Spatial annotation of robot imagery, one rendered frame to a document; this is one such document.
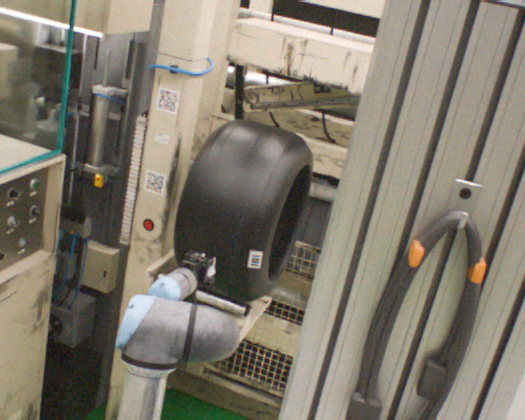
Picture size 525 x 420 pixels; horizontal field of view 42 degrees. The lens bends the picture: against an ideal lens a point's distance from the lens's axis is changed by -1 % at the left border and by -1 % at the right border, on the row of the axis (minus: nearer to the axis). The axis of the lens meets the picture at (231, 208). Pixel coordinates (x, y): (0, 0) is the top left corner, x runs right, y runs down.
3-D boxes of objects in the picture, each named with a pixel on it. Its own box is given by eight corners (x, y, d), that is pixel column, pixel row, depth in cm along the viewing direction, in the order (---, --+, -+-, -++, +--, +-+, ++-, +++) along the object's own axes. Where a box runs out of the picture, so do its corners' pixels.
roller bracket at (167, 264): (140, 294, 240) (144, 269, 236) (187, 256, 275) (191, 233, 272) (149, 297, 239) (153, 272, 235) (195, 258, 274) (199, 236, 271)
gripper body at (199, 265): (216, 257, 195) (201, 268, 184) (210, 285, 197) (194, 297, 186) (192, 249, 197) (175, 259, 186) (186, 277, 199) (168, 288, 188)
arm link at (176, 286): (143, 309, 174) (148, 277, 172) (161, 297, 184) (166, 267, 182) (171, 318, 172) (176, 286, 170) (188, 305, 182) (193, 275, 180)
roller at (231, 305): (158, 269, 242) (160, 277, 245) (152, 279, 239) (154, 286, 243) (251, 302, 233) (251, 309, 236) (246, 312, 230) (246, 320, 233)
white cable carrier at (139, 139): (119, 242, 252) (137, 116, 235) (126, 238, 256) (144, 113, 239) (130, 246, 250) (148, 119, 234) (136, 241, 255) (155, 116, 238)
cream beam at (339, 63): (224, 61, 244) (231, 19, 239) (247, 56, 267) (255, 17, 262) (392, 104, 228) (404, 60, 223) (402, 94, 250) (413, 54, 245)
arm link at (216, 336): (253, 313, 137) (234, 316, 185) (198, 303, 137) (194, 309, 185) (243, 372, 135) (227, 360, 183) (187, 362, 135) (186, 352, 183)
